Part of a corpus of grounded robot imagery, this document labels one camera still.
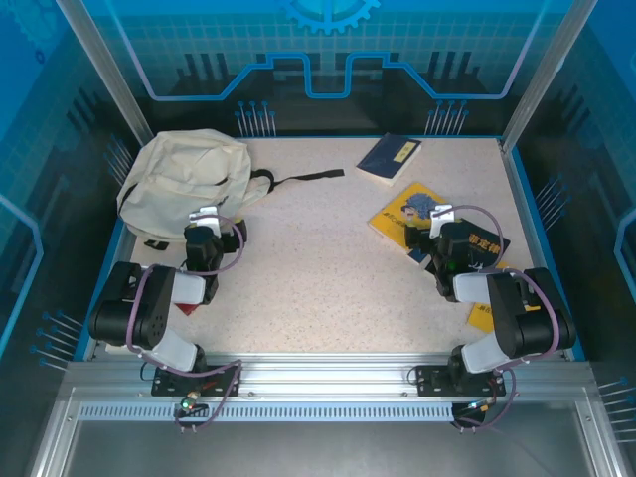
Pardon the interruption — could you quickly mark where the yellow book with blue-haired cartoon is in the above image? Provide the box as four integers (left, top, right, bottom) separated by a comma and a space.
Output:
367, 182, 453, 242

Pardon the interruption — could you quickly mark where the black book with orange title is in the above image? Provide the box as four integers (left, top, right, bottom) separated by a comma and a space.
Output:
404, 216, 512, 272

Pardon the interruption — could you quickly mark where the plain yellow book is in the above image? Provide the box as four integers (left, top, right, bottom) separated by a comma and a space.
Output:
465, 261, 521, 333

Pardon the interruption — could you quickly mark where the cream canvas backpack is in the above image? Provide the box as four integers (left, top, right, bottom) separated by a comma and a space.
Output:
116, 128, 345, 250

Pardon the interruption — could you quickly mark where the blue book with white label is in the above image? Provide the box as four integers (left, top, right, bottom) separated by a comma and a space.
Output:
355, 132, 423, 189

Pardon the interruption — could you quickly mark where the grey metal front tray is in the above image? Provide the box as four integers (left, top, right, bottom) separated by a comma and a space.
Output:
29, 387, 622, 477

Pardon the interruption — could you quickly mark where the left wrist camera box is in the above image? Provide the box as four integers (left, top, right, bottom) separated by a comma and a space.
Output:
189, 205, 223, 235

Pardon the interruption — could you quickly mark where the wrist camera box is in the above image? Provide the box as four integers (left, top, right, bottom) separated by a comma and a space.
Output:
189, 205, 223, 235
429, 203, 456, 238

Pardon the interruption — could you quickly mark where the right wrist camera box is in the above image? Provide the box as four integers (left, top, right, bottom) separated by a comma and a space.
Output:
429, 203, 456, 238

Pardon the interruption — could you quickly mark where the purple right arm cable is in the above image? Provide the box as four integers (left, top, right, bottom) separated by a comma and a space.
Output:
449, 203, 565, 433

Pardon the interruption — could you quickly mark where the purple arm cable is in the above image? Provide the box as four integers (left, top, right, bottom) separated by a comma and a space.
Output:
449, 203, 565, 433
123, 214, 245, 433

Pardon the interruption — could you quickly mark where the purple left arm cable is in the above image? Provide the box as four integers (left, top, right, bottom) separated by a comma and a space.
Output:
123, 214, 245, 433

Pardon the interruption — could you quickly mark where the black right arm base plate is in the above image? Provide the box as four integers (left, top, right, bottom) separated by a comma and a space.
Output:
414, 366, 507, 398

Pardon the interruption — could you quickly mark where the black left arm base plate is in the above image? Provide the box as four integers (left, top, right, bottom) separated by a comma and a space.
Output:
151, 365, 243, 398

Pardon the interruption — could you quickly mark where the aluminium mounting rail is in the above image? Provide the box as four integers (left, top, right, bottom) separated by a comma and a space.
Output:
64, 353, 597, 398

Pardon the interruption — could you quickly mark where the aluminium frame post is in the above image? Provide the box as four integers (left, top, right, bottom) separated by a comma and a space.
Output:
55, 0, 161, 153
499, 0, 600, 153

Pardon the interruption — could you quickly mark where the slotted grey cable duct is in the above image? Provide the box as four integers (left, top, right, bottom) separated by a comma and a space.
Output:
78, 402, 456, 423

